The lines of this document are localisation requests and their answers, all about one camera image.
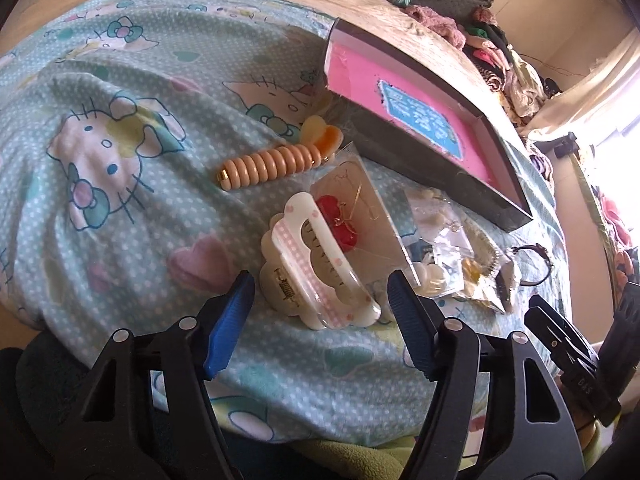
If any white flower hair accessory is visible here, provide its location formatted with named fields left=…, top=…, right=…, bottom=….
left=412, top=255, right=449, bottom=298

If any cream curtain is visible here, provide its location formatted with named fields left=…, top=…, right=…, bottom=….
left=520, top=28, right=639, bottom=141

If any Hello Kitty blue blanket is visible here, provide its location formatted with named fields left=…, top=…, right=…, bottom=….
left=1, top=0, right=570, bottom=446

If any dark box with pink lining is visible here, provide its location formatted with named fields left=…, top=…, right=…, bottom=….
left=316, top=20, right=533, bottom=232

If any yellow jewelry bag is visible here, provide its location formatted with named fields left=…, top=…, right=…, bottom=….
left=461, top=258, right=502, bottom=311

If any dark red leather watch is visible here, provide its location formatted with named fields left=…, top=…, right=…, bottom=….
left=506, top=244, right=554, bottom=287

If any red cherry earrings bag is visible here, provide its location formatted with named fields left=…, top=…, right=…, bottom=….
left=309, top=143, right=420, bottom=286

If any pink fluffy garment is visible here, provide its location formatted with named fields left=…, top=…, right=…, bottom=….
left=404, top=4, right=466, bottom=50

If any white pink hair claw clip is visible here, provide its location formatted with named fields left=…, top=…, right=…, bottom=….
left=259, top=192, right=382, bottom=330

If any pile of clothes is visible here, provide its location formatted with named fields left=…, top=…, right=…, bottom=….
left=460, top=6, right=561, bottom=128

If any white earrings card bag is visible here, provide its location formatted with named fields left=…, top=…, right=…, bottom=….
left=405, top=188, right=472, bottom=296

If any beige bed sheet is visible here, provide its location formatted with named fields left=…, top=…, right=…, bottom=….
left=1, top=0, right=523, bottom=150

